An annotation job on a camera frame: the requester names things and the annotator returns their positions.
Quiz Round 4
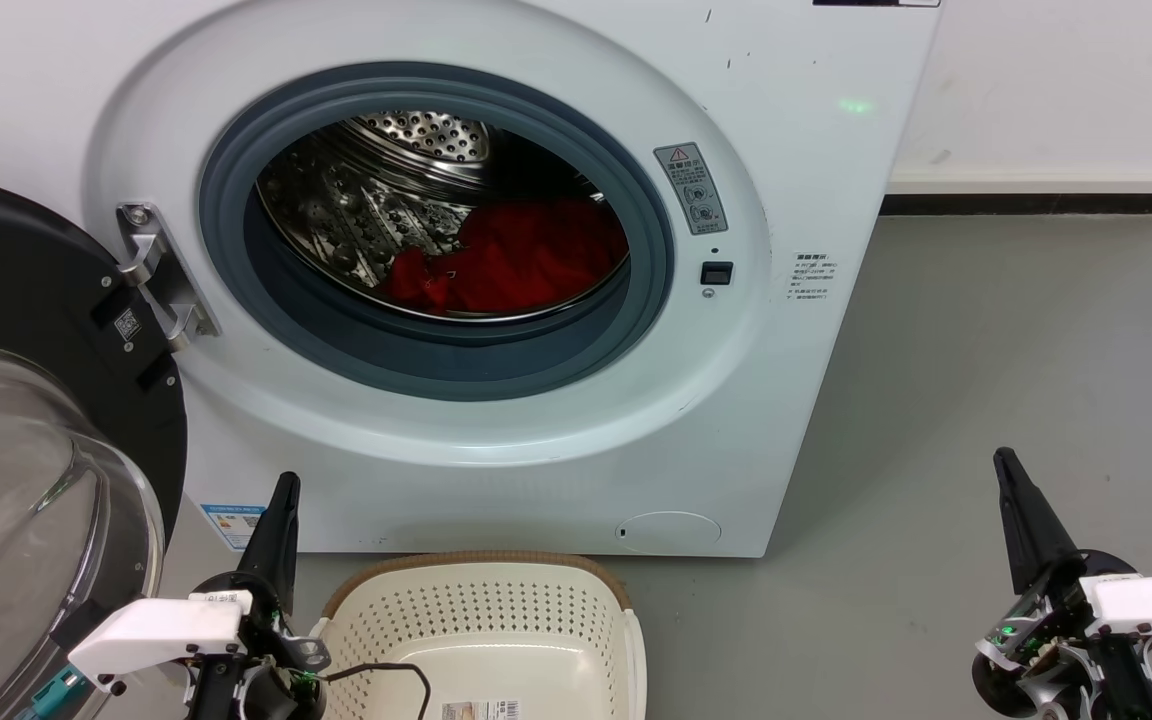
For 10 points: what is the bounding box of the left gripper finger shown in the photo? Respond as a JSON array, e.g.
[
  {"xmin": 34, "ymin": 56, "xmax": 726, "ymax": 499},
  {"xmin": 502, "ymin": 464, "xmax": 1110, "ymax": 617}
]
[
  {"xmin": 235, "ymin": 473, "xmax": 290, "ymax": 602},
  {"xmin": 267, "ymin": 473, "xmax": 302, "ymax": 611}
]

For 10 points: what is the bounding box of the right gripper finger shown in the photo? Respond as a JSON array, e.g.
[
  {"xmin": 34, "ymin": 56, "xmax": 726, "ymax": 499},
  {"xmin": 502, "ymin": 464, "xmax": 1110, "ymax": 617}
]
[
  {"xmin": 1004, "ymin": 448, "xmax": 1084, "ymax": 583},
  {"xmin": 993, "ymin": 447, "xmax": 1049, "ymax": 597}
]

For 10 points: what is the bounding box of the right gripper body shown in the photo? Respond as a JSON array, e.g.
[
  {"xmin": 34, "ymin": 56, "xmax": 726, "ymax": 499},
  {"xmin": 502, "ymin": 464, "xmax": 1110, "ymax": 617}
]
[{"xmin": 970, "ymin": 553, "xmax": 1152, "ymax": 720}]

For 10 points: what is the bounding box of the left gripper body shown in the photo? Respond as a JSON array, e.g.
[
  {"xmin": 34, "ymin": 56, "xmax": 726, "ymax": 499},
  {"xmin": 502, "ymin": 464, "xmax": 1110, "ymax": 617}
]
[{"xmin": 186, "ymin": 572, "xmax": 331, "ymax": 720}]

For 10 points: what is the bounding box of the cream perforated laundry basket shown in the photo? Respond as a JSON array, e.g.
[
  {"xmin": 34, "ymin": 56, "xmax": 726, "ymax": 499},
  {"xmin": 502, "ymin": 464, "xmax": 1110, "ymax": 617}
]
[{"xmin": 310, "ymin": 550, "xmax": 648, "ymax": 720}]

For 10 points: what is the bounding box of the black glass washer door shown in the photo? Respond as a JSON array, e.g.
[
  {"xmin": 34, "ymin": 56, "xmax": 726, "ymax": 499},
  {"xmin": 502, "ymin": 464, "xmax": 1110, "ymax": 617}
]
[{"xmin": 0, "ymin": 172, "xmax": 188, "ymax": 720}]

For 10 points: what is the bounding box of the stainless steel washing machine drum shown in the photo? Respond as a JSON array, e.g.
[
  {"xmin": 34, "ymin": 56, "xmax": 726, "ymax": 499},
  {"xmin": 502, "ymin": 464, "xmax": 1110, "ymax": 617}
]
[{"xmin": 256, "ymin": 110, "xmax": 633, "ymax": 324}]

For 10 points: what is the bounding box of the red cloth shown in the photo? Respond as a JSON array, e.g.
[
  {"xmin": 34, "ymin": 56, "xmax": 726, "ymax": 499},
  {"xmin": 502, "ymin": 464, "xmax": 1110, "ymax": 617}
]
[{"xmin": 376, "ymin": 197, "xmax": 631, "ymax": 317}]

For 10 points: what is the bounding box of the blue energy label sticker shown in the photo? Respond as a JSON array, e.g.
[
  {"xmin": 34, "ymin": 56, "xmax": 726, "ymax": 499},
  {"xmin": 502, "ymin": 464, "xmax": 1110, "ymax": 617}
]
[{"xmin": 199, "ymin": 503, "xmax": 268, "ymax": 552}]

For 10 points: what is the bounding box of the barcode sticker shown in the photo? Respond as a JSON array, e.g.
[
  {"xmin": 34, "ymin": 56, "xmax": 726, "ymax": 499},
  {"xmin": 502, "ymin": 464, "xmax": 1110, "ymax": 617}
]
[{"xmin": 441, "ymin": 699, "xmax": 523, "ymax": 720}]

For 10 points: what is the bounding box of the grey rubber door gasket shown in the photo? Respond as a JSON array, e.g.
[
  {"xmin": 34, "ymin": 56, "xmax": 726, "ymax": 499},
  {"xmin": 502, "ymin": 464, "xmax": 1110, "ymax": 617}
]
[{"xmin": 198, "ymin": 62, "xmax": 676, "ymax": 404}]

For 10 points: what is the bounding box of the silver metal door hinge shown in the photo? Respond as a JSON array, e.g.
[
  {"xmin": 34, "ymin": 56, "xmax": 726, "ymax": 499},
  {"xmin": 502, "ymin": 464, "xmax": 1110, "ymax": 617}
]
[{"xmin": 116, "ymin": 202, "xmax": 221, "ymax": 352}]

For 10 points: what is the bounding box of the white and black baseboard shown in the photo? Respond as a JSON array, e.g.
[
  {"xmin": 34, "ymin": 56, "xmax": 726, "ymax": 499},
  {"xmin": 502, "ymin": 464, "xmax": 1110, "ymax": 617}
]
[{"xmin": 880, "ymin": 164, "xmax": 1152, "ymax": 217}]

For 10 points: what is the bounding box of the round white filter cover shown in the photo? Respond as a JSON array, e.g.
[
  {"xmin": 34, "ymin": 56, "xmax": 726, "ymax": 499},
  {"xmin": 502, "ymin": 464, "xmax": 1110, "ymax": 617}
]
[{"xmin": 615, "ymin": 511, "xmax": 723, "ymax": 554}]

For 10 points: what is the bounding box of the white front-load washing machine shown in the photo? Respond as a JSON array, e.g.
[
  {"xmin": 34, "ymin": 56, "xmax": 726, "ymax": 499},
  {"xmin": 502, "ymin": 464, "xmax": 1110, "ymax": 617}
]
[{"xmin": 0, "ymin": 0, "xmax": 943, "ymax": 559}]

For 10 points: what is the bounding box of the grey warning sticker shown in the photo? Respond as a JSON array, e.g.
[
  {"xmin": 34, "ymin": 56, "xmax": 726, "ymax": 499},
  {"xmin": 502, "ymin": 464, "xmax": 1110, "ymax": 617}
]
[{"xmin": 653, "ymin": 142, "xmax": 730, "ymax": 237}]

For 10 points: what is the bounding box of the thin black cable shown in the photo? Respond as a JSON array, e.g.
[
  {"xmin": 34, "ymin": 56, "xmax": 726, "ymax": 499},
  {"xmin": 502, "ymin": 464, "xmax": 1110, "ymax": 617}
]
[{"xmin": 324, "ymin": 662, "xmax": 433, "ymax": 720}]

